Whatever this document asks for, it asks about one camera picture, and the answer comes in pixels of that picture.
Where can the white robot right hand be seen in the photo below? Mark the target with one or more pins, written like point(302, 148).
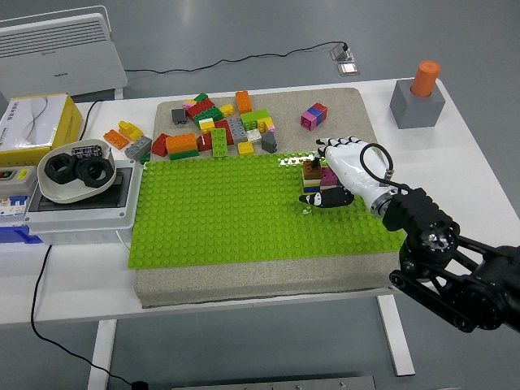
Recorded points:
point(353, 170)

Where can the brown toy brick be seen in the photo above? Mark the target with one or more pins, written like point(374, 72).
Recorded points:
point(313, 174)

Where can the magenta stack brick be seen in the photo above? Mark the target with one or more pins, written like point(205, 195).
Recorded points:
point(308, 121)

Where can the blue stack brick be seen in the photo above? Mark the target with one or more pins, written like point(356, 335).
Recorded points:
point(317, 113)

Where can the red stack brick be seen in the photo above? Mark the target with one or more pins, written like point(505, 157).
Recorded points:
point(321, 109)

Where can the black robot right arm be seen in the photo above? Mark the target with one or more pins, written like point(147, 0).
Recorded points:
point(430, 239)

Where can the green studded baseplate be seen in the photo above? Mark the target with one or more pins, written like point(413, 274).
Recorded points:
point(223, 219)

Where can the grey block holder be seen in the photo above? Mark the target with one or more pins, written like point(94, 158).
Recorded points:
point(416, 109)

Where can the dark grey slope brick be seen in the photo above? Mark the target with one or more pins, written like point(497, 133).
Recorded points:
point(269, 142)

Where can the grey-brown mat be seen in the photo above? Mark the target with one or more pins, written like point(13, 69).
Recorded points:
point(280, 113)

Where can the large lime green brick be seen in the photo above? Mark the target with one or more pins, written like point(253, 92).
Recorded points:
point(252, 118)

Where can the orange cylinder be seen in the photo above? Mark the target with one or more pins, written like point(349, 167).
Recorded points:
point(425, 77)

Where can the open floor socket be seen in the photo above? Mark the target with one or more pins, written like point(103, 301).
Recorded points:
point(341, 53)

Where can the grey studded brick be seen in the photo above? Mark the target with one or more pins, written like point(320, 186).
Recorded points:
point(237, 129)

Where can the tall orange brick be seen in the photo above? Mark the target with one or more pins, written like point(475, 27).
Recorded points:
point(243, 101)

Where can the long green brick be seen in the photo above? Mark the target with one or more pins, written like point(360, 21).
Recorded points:
point(219, 143)

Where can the rounded red brick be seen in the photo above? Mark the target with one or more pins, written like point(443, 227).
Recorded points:
point(203, 143)

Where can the white and yellow brick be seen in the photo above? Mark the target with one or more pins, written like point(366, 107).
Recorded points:
point(206, 126)

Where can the dark green brick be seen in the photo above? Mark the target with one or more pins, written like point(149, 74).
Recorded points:
point(206, 115)

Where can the large red brick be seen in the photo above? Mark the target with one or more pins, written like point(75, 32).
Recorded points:
point(200, 108)

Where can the small green brick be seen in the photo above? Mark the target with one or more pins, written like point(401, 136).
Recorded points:
point(200, 97)

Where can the flat green brick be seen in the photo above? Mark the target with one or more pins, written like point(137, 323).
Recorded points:
point(183, 154)

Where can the white table leg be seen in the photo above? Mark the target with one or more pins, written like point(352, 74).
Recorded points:
point(396, 337)
point(101, 353)

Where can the wide orange brick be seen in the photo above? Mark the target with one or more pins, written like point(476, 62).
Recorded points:
point(181, 143)

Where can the small pink brick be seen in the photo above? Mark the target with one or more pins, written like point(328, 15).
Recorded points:
point(188, 105)

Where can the red slope brick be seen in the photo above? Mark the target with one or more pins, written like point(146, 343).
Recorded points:
point(160, 145)

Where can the light grey brick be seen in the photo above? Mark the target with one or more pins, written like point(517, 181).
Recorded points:
point(138, 147)

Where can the yellow slope brick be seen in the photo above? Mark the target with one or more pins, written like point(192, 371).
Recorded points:
point(130, 131)

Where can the flat orange brick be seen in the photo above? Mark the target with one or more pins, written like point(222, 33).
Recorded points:
point(116, 139)

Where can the black electronic component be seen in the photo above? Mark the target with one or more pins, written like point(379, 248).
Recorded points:
point(86, 150)

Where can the large black nut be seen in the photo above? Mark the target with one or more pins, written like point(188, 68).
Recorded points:
point(53, 172)
point(83, 176)

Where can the white bowl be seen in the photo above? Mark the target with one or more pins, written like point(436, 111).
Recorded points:
point(69, 195)

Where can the white panel heater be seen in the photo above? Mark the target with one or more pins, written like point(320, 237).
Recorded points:
point(57, 53)

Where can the yellow tissue box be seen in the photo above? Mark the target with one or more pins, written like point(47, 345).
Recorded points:
point(28, 122)

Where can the grey push-button box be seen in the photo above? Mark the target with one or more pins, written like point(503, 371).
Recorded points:
point(18, 183)

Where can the white circuit breaker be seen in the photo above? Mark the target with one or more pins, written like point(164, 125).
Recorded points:
point(12, 206)

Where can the blue plastic bin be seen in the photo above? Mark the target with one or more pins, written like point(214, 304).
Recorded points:
point(16, 235)

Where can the magenta wall brick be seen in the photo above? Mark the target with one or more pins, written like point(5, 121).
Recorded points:
point(329, 175)

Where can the grey electrical enclosure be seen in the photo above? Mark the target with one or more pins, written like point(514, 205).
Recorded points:
point(81, 221)

